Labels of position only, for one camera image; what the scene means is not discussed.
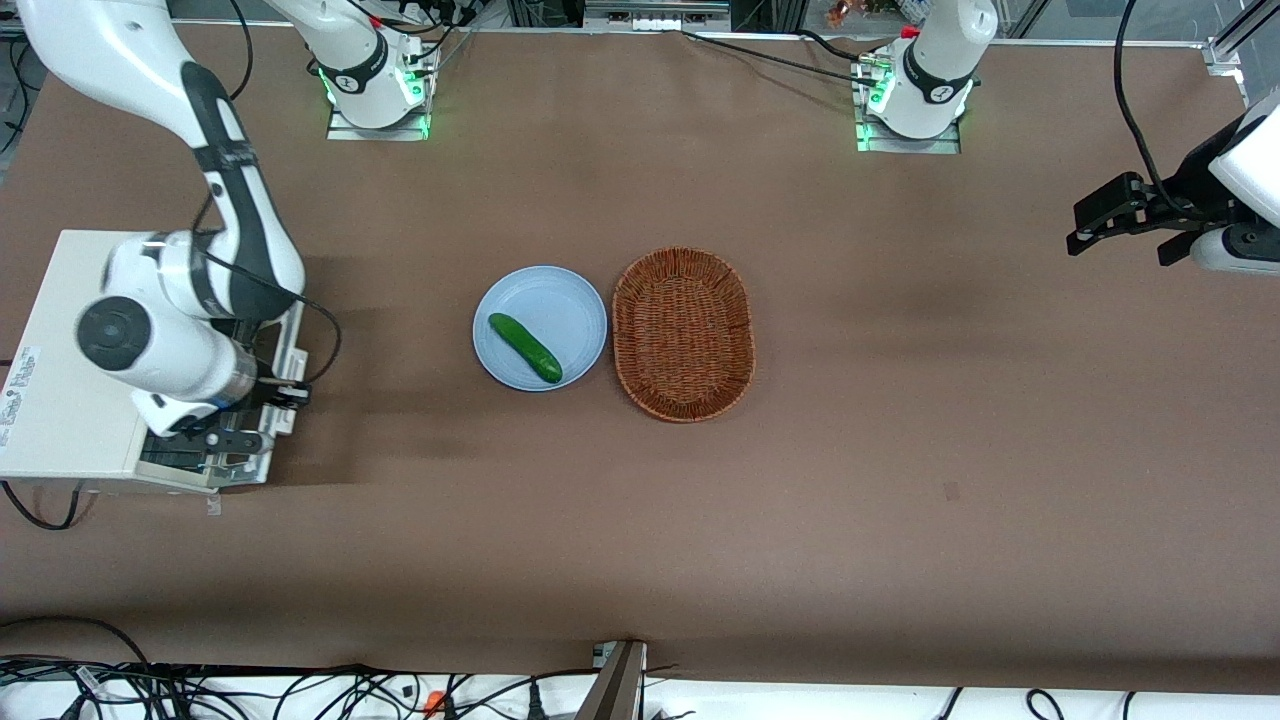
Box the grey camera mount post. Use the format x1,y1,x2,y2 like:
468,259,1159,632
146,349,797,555
576,640,649,720

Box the brown wicker basket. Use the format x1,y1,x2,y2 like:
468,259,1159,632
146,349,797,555
611,247,756,424

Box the tangled black floor cables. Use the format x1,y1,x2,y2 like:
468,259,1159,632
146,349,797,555
0,615,601,720

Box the white toaster oven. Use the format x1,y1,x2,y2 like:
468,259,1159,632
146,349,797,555
0,231,223,494

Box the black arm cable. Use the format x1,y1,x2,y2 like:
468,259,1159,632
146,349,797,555
1113,0,1193,213
190,190,343,387

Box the light blue plate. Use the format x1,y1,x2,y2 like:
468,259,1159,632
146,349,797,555
472,265,609,392

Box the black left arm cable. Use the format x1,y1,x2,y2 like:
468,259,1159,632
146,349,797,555
1113,0,1193,213

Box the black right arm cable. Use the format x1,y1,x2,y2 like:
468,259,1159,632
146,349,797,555
190,190,343,387

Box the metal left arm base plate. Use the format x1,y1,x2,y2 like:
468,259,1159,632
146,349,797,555
852,52,963,155

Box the black cable across table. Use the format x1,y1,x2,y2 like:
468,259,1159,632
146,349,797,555
680,28,883,87

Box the green cucumber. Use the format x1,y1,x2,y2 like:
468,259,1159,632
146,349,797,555
488,313,564,385

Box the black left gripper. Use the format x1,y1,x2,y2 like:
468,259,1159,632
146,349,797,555
1065,172,1206,267

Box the black oven power cord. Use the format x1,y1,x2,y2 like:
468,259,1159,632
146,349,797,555
0,479,85,532

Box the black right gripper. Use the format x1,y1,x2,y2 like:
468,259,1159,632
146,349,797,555
150,376,312,458

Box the grey power strip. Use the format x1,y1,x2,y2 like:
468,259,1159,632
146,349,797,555
584,2,733,33

